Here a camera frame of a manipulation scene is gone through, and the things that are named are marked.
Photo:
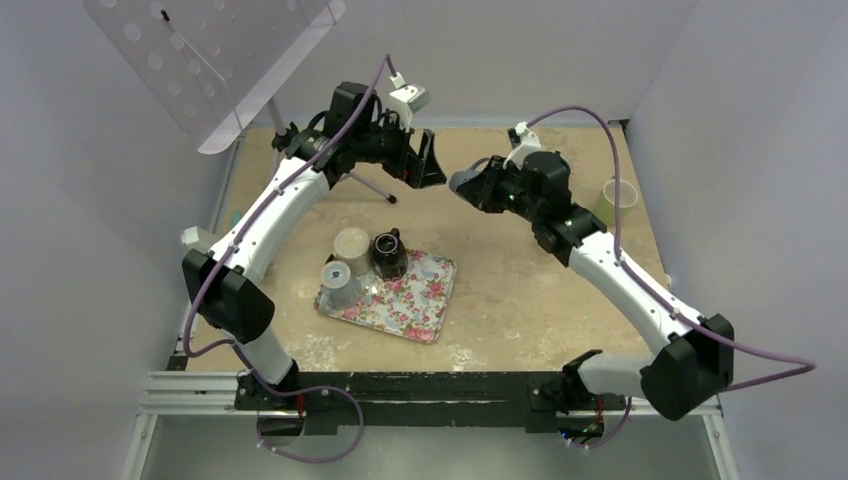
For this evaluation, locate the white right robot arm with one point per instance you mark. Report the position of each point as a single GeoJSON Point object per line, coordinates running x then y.
{"type": "Point", "coordinates": [686, 365]}

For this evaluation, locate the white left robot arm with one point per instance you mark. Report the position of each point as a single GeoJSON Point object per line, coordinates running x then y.
{"type": "Point", "coordinates": [222, 280]}

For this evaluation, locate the cream white mug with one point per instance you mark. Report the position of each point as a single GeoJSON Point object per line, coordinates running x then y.
{"type": "Point", "coordinates": [351, 246]}

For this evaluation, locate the light green mug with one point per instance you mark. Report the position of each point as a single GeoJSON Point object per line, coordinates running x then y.
{"type": "Point", "coordinates": [616, 196]}

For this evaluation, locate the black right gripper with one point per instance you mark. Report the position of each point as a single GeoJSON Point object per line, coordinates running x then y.
{"type": "Point", "coordinates": [495, 175]}

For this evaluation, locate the light grey mug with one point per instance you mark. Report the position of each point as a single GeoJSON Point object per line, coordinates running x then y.
{"type": "Point", "coordinates": [340, 289]}

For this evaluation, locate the floral serving tray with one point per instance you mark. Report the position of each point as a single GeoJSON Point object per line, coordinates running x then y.
{"type": "Point", "coordinates": [411, 307]}

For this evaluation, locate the white angular block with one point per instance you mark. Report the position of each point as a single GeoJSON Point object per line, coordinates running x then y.
{"type": "Point", "coordinates": [197, 238]}

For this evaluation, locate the small blue-grey mug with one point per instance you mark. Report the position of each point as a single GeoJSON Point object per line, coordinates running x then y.
{"type": "Point", "coordinates": [461, 177]}

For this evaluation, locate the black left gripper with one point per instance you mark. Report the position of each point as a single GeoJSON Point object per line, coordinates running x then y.
{"type": "Point", "coordinates": [430, 172]}

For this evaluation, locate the black glossy mug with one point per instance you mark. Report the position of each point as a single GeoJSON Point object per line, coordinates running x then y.
{"type": "Point", "coordinates": [388, 255]}

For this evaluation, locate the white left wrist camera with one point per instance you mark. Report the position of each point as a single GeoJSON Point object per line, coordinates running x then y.
{"type": "Point", "coordinates": [406, 99]}

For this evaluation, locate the white music stand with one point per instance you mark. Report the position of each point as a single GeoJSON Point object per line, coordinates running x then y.
{"type": "Point", "coordinates": [215, 65]}

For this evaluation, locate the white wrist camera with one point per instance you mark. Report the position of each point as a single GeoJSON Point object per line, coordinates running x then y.
{"type": "Point", "coordinates": [406, 99]}
{"type": "Point", "coordinates": [523, 142]}

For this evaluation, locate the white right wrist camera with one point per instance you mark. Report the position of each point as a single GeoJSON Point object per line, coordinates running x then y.
{"type": "Point", "coordinates": [523, 142]}

